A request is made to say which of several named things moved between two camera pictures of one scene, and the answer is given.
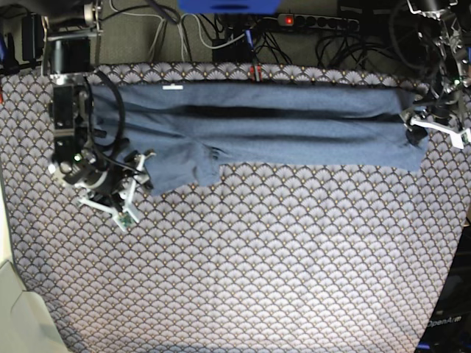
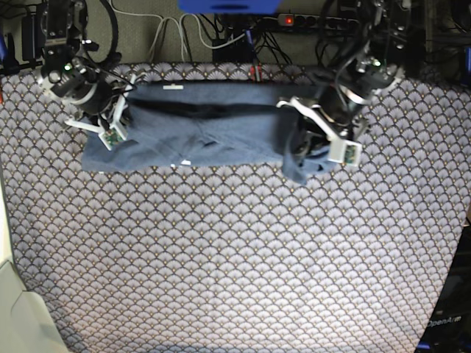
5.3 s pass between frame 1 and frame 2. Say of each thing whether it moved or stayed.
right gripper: moved
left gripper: moved
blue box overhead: stayed
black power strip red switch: stayed
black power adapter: stayed
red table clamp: stayed
